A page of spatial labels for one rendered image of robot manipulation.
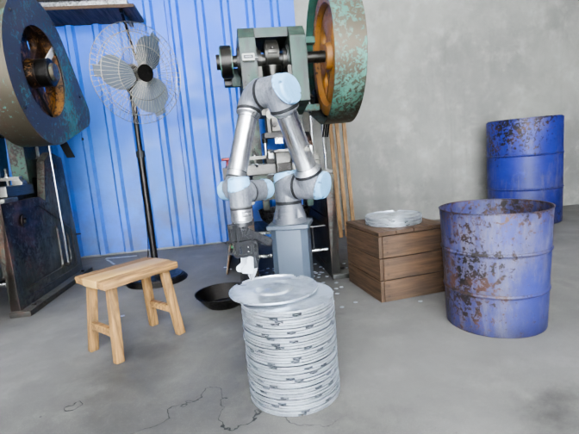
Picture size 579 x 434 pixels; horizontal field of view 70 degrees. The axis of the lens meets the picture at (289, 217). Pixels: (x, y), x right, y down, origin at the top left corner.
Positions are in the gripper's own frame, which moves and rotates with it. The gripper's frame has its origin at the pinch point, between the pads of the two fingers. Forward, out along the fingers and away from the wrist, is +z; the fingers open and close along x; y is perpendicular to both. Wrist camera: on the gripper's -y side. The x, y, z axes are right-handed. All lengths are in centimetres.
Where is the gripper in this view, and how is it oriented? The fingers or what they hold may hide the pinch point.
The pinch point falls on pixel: (252, 275)
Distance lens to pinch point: 149.3
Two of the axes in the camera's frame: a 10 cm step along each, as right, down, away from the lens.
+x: 5.9, 0.7, -8.1
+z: 0.8, 9.9, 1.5
